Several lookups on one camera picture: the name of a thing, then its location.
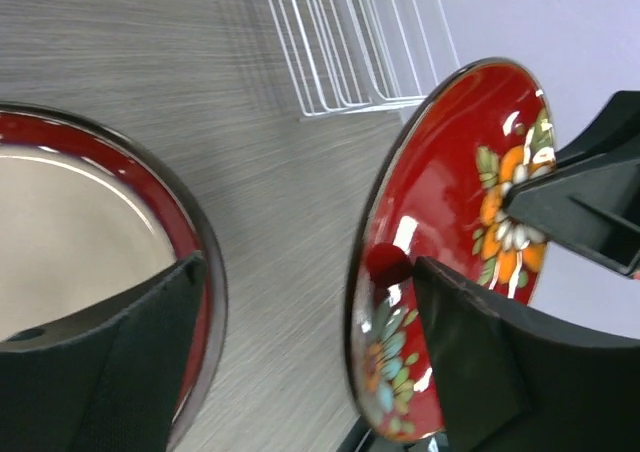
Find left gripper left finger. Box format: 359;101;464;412
1;253;206;451

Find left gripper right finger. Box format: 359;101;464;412
413;257;639;451

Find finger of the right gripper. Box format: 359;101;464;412
504;91;639;279

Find dark patterned plate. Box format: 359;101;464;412
343;57;555;443

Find white wire dish rack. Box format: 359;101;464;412
267;0;460;119

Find red rimmed grey plate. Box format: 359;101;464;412
1;103;228;426

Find brown rimmed cream plate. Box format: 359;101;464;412
1;103;228;451

